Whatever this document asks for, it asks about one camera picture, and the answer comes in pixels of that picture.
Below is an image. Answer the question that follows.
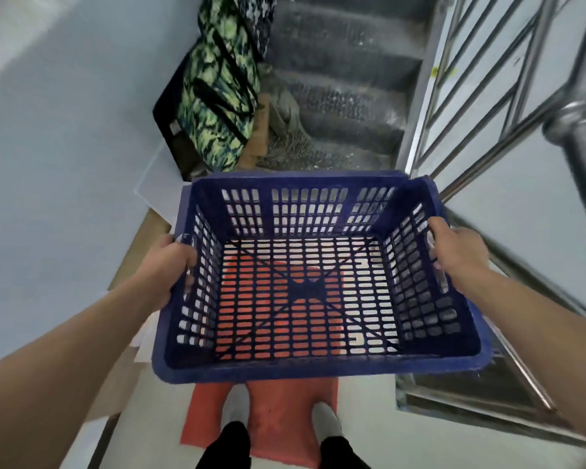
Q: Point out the person's right hand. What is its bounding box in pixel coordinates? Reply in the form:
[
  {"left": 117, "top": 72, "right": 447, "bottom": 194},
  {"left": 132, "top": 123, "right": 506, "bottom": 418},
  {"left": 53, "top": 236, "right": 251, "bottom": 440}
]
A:
[{"left": 427, "top": 217, "right": 492, "bottom": 296}]

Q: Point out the person's left hand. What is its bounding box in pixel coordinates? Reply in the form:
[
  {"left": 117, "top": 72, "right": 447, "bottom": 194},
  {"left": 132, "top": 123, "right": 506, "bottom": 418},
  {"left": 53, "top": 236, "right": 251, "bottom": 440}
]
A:
[{"left": 136, "top": 234, "right": 199, "bottom": 314}]

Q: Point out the blue plastic slotted basket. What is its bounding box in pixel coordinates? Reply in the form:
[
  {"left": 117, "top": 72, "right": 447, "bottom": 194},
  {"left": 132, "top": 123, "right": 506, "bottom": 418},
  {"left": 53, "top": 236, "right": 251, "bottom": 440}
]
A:
[{"left": 151, "top": 171, "right": 494, "bottom": 385}]

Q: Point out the person's right forearm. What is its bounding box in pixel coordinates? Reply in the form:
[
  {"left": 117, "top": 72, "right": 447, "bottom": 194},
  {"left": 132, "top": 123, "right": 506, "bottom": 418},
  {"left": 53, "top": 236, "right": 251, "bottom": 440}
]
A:
[{"left": 466, "top": 268, "right": 586, "bottom": 455}]

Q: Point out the person's left forearm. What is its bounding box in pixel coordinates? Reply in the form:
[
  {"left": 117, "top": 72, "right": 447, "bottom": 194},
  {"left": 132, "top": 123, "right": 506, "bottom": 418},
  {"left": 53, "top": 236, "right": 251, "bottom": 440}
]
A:
[{"left": 0, "top": 280, "right": 159, "bottom": 469}]

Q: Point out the white flat board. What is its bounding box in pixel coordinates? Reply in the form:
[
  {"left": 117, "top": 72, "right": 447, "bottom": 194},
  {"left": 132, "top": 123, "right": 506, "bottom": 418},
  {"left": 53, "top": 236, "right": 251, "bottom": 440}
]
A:
[{"left": 134, "top": 141, "right": 192, "bottom": 227}]

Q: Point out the black bag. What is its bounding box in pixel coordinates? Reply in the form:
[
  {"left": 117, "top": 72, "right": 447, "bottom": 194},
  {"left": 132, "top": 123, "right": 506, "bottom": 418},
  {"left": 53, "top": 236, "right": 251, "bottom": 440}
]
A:
[{"left": 152, "top": 52, "right": 203, "bottom": 181}]

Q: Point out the small brown cardboard piece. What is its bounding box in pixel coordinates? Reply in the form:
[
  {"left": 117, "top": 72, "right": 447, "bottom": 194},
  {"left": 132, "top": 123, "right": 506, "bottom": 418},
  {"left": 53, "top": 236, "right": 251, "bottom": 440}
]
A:
[{"left": 235, "top": 92, "right": 270, "bottom": 171}]

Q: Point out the green patterned fabric bag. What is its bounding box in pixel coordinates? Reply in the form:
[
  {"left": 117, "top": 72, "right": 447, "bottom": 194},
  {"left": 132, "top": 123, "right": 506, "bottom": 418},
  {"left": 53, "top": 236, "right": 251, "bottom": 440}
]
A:
[{"left": 177, "top": 0, "right": 262, "bottom": 173}]

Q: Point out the person's left shoe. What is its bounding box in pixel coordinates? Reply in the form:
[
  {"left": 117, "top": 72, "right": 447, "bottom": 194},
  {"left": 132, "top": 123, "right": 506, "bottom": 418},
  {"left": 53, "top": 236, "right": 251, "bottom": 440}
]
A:
[{"left": 221, "top": 385, "right": 251, "bottom": 431}]

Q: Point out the person's shoe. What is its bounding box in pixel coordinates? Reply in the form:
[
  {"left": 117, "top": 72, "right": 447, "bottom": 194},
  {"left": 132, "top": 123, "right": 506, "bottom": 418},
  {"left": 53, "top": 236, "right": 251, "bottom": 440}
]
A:
[
  {"left": 221, "top": 385, "right": 251, "bottom": 431},
  {"left": 312, "top": 402, "right": 343, "bottom": 441}
]

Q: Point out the steel stair railing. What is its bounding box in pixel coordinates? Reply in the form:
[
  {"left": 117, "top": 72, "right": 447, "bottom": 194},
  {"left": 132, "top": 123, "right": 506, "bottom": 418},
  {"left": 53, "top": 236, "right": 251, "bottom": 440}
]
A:
[{"left": 404, "top": 0, "right": 586, "bottom": 450}]

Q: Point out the grey crumpled cloth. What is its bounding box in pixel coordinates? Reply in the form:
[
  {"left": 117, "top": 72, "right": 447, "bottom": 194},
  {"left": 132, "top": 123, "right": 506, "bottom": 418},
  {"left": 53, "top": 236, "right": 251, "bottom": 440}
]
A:
[{"left": 268, "top": 85, "right": 315, "bottom": 154}]

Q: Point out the grey stone staircase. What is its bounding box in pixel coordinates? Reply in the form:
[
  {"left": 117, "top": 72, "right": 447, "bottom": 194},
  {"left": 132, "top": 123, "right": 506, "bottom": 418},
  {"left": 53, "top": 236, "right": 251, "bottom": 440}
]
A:
[{"left": 256, "top": 0, "right": 442, "bottom": 172}]

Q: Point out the orange floor mat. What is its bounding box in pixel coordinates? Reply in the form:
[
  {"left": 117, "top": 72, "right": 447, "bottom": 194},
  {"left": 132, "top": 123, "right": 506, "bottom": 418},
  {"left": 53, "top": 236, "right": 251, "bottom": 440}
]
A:
[{"left": 180, "top": 254, "right": 345, "bottom": 469}]

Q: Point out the person's left leg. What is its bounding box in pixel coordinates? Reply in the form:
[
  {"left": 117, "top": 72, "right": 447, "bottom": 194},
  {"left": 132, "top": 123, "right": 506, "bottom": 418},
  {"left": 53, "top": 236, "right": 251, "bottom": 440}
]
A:
[{"left": 195, "top": 421, "right": 253, "bottom": 469}]

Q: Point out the person's leg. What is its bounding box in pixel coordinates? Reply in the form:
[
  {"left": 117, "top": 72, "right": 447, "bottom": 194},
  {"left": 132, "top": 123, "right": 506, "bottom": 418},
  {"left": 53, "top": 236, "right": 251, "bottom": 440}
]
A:
[
  {"left": 319, "top": 436, "right": 372, "bottom": 469},
  {"left": 195, "top": 421, "right": 253, "bottom": 469}
]

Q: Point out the person's right shoe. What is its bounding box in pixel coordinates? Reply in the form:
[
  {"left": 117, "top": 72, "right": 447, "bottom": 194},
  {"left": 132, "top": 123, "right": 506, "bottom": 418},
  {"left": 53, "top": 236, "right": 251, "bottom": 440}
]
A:
[{"left": 312, "top": 402, "right": 343, "bottom": 441}]

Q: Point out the person's right leg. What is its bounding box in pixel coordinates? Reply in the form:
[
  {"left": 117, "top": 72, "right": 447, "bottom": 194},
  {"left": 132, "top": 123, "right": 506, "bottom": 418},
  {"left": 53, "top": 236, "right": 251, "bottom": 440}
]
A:
[{"left": 319, "top": 436, "right": 372, "bottom": 469}]

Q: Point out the dark speckled fabric bag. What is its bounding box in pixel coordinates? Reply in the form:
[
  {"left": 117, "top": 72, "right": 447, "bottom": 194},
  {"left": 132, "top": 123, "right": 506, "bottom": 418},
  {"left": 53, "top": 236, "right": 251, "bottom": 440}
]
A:
[{"left": 232, "top": 0, "right": 277, "bottom": 62}]

